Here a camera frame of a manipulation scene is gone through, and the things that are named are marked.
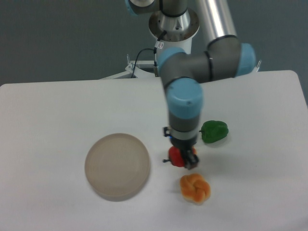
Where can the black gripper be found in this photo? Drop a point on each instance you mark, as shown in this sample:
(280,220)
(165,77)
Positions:
(184,141)

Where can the red toy pepper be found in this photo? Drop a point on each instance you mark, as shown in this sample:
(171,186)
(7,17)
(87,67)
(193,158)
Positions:
(174,157)

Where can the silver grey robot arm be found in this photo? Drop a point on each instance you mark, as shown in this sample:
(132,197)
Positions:
(192,47)

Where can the yellow toy pepper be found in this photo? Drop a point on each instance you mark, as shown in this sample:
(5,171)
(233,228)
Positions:
(194,151)

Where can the green toy pepper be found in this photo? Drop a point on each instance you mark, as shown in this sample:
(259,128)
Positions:
(213,131)

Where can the beige round plate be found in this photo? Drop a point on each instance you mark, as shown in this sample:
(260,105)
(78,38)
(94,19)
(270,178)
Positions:
(117,166)

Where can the orange knotted bread roll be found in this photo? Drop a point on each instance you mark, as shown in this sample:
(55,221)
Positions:
(195,188)

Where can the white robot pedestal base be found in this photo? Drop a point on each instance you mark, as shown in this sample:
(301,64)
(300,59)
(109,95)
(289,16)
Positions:
(172,31)

